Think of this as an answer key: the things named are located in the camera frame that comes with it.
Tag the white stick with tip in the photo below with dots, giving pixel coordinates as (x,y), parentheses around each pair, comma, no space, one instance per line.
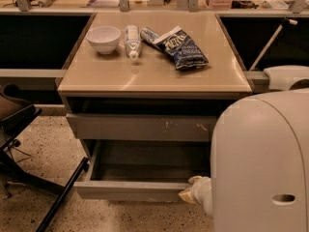
(284,21)

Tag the clear plastic water bottle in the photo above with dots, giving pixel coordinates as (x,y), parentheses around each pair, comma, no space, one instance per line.
(132,42)

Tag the grey drawer cabinet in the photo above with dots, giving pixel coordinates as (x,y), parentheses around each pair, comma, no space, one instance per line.
(151,85)

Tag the white bowl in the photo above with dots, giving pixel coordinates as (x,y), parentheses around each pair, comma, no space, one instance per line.
(104,39)

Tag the grey top drawer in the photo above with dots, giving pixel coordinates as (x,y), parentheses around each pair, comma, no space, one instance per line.
(142,127)

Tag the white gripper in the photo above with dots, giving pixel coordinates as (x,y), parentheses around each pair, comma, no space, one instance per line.
(202,189)

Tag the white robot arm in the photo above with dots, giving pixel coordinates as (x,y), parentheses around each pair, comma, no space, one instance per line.
(259,179)

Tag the grey drawer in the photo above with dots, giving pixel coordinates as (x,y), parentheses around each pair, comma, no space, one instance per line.
(142,127)
(153,171)

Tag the blue vinegar chip bag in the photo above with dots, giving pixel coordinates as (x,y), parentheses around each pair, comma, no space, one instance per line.
(178,45)

